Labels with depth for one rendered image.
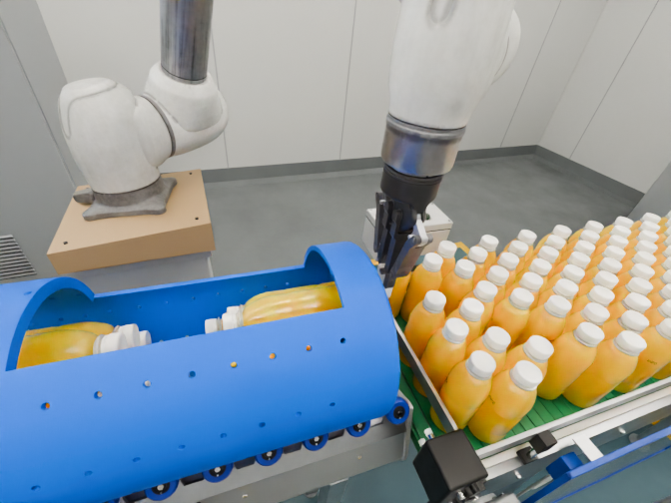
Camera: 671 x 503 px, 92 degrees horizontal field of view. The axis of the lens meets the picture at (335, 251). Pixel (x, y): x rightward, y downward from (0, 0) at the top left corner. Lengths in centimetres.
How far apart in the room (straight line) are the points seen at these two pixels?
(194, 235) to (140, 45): 234
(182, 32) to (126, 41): 220
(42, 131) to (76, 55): 127
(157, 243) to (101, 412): 49
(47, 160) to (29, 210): 29
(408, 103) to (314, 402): 35
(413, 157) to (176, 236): 60
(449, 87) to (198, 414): 41
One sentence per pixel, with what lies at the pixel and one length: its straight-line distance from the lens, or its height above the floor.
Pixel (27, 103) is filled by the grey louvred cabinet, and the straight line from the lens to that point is 190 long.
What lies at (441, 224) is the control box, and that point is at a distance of 86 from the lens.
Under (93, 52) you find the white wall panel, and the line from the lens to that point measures 310.
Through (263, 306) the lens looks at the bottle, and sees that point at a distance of 47.
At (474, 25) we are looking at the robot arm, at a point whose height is 151.
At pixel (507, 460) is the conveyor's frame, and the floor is 90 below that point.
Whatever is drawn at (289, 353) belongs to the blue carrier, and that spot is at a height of 120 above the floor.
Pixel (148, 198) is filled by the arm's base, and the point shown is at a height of 110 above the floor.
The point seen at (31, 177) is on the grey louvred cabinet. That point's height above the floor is 75.
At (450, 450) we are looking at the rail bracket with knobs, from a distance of 60.
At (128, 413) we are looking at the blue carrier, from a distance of 42.
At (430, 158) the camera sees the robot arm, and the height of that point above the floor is 139.
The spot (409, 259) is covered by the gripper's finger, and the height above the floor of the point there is 125.
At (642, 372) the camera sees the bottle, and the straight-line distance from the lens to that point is 94.
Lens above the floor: 152
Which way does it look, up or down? 38 degrees down
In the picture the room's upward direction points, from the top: 7 degrees clockwise
